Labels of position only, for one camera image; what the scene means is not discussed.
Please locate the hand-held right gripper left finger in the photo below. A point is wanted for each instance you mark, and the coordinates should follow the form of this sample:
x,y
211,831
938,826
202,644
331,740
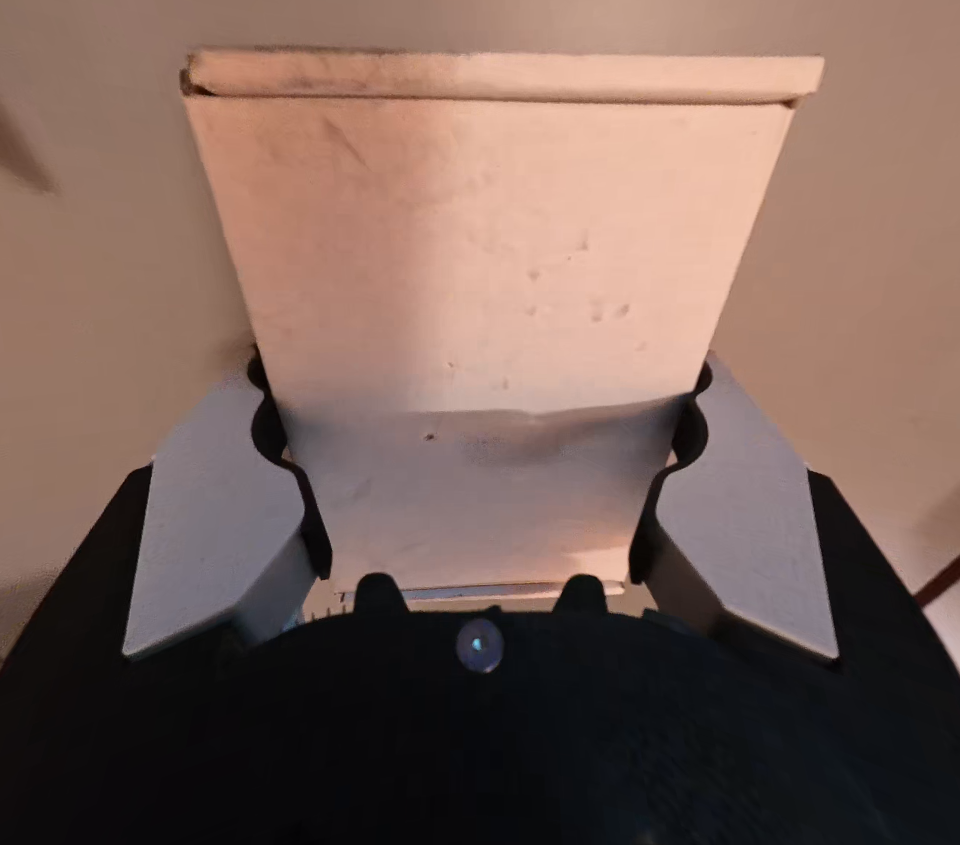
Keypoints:
x,y
210,522

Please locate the white cardboard mailer box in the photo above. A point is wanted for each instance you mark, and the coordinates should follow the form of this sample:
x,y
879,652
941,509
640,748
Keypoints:
x,y
487,260

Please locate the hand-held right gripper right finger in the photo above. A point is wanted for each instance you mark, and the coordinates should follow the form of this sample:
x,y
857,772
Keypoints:
x,y
750,522

